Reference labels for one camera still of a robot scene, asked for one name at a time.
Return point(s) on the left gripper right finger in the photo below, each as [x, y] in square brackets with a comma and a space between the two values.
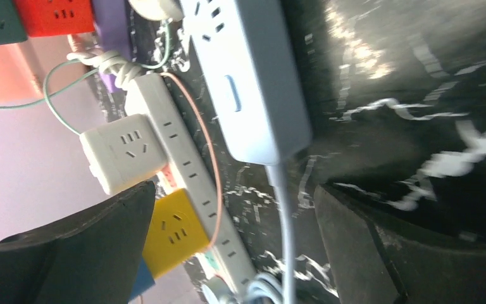
[376, 257]

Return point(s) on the blue cube socket adapter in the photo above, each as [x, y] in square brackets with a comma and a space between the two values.
[143, 281]

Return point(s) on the yellow cube socket adapter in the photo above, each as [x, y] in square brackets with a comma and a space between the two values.
[175, 234]

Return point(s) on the red cube socket adapter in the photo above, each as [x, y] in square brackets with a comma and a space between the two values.
[45, 18]

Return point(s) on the blue power strip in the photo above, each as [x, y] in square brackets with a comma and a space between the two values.
[245, 54]

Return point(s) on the white cube socket adapter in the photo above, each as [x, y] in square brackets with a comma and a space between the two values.
[123, 153]

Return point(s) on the pink translucent storage box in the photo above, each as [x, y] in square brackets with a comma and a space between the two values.
[24, 66]

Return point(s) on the light blue charger plug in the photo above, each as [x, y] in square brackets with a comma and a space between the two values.
[157, 10]

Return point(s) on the purple cube socket adapter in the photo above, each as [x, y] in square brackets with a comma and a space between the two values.
[111, 24]

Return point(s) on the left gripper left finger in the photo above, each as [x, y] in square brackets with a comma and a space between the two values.
[91, 256]

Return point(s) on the white power strip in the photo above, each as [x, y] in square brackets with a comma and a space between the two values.
[148, 95]

